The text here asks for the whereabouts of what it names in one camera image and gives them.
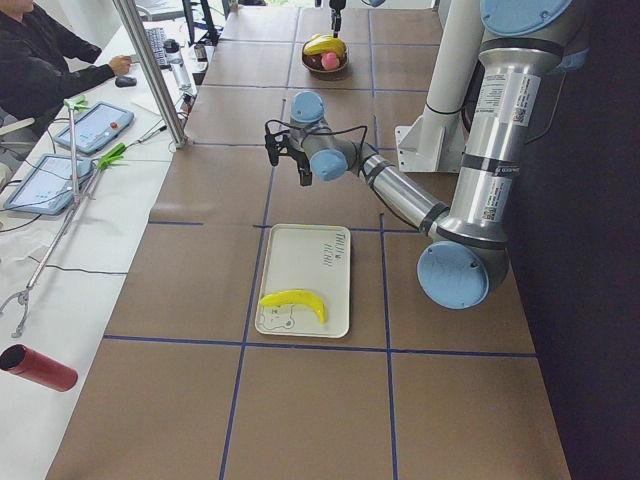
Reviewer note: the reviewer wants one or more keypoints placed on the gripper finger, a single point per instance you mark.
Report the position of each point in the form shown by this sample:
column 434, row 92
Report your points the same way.
column 333, row 24
column 305, row 174
column 338, row 23

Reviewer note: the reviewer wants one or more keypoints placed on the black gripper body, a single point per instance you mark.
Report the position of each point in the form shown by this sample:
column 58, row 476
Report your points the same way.
column 335, row 10
column 298, row 159

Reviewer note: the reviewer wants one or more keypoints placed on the yellow banana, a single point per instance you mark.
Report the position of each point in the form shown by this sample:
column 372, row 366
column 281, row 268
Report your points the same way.
column 323, row 43
column 297, row 297

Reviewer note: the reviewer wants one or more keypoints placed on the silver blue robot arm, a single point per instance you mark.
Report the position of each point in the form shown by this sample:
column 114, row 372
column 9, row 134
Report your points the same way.
column 462, row 211
column 372, row 3

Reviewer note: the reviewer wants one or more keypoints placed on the brown woven basket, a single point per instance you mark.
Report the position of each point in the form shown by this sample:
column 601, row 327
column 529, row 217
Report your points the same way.
column 313, row 63

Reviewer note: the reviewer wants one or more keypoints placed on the pink red apple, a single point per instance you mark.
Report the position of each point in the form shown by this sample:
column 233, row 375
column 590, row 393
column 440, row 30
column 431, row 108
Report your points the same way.
column 330, row 61

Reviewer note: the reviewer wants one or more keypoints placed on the white rectangular bear tray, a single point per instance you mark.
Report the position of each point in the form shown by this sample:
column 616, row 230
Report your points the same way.
column 310, row 257

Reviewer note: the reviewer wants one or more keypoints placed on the grey water bottle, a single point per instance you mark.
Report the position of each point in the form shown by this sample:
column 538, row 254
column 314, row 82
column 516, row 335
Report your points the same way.
column 175, row 60

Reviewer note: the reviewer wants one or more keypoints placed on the black keyboard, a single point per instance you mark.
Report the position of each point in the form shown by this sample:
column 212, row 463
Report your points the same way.
column 156, row 37

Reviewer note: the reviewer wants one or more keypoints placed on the black computer mouse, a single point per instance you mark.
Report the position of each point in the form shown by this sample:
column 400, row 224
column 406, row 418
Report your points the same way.
column 125, row 81

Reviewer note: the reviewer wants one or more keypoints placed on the far blue teach pendant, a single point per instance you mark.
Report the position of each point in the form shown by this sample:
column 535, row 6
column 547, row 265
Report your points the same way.
column 99, row 125

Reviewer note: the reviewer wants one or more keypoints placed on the blue teach pendant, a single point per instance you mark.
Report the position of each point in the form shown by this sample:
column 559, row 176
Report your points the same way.
column 99, row 125
column 47, row 189

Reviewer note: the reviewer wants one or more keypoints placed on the near blue teach pendant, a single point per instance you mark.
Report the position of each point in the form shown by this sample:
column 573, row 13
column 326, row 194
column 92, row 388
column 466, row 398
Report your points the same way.
column 47, row 189

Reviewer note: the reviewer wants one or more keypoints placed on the seated person dark clothes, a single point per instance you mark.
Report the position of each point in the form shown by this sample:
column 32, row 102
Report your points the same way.
column 43, row 63

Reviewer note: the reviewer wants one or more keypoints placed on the red cylindrical bottle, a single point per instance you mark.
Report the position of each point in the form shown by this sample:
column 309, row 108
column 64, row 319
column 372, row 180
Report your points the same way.
column 29, row 364

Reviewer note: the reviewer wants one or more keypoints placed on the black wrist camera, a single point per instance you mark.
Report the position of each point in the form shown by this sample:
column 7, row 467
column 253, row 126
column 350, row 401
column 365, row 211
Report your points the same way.
column 276, row 144

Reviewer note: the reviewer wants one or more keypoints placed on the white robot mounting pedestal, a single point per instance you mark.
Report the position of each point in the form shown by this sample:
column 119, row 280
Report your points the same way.
column 435, row 141

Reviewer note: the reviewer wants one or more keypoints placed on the aluminium frame post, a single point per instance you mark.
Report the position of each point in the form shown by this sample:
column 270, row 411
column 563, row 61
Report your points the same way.
column 134, row 27

